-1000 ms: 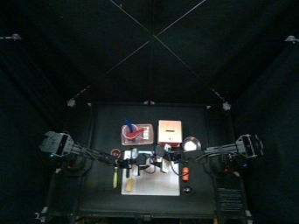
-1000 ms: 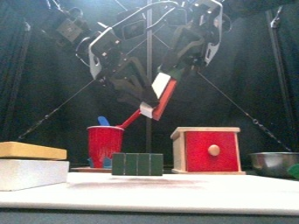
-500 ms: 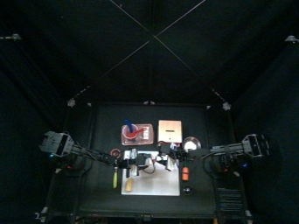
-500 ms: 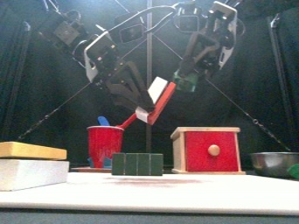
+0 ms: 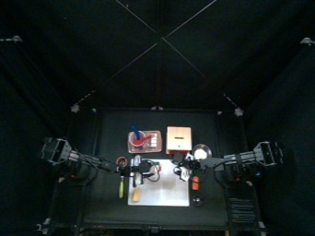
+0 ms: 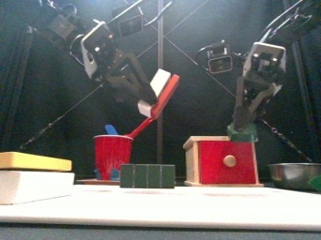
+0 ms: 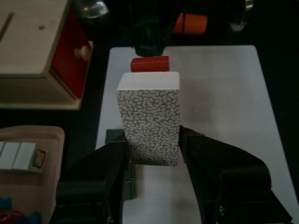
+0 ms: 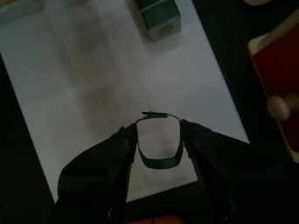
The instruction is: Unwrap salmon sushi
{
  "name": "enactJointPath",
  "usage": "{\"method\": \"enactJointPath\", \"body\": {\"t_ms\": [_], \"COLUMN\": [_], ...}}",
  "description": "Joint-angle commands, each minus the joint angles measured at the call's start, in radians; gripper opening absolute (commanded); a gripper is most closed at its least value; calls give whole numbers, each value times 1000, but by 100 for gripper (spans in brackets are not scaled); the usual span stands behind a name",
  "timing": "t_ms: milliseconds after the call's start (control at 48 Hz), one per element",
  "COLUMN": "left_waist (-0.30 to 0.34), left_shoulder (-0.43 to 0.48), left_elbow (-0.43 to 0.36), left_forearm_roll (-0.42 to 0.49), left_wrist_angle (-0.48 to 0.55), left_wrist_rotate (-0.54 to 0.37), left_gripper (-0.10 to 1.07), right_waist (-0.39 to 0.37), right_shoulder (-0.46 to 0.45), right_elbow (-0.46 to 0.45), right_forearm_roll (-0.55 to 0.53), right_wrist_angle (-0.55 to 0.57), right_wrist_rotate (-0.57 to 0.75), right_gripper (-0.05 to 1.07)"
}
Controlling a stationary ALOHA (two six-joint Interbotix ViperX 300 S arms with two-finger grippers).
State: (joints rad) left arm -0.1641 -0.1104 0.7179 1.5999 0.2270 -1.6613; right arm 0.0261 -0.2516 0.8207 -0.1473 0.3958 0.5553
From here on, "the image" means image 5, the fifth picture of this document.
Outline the green seaweed band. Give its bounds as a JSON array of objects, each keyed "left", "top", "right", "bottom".
[{"left": 145, "top": 164, "right": 162, "bottom": 183}]

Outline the yellow egg sushi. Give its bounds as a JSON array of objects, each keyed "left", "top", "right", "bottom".
[{"left": 130, "top": 186, "right": 142, "bottom": 203}]

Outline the orange toy carrot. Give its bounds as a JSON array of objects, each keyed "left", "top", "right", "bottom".
[{"left": 190, "top": 175, "right": 201, "bottom": 191}]

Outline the white cutting board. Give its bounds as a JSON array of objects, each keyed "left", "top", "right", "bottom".
[{"left": 126, "top": 158, "right": 190, "bottom": 207}]

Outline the pink plastic tray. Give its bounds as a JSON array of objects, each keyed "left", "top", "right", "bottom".
[{"left": 125, "top": 129, "right": 164, "bottom": 154}]

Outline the small orange cup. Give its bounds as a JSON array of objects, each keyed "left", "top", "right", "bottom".
[{"left": 114, "top": 155, "right": 129, "bottom": 167}]

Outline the red plastic spatula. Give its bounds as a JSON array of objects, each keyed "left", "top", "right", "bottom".
[{"left": 132, "top": 133, "right": 158, "bottom": 146}]

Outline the blue plastic utensil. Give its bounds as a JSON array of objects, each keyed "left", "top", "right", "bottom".
[{"left": 130, "top": 124, "right": 141, "bottom": 146}]

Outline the printed warning label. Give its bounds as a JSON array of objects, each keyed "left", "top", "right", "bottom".
[{"left": 226, "top": 196, "right": 256, "bottom": 229}]

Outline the green handled metal scoop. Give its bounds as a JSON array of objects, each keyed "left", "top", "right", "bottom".
[{"left": 117, "top": 176, "right": 126, "bottom": 199}]

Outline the thin white cord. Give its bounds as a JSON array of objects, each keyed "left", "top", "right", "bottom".
[
  {"left": 74, "top": 0, "right": 217, "bottom": 104},
  {"left": 113, "top": 0, "right": 240, "bottom": 109}
]

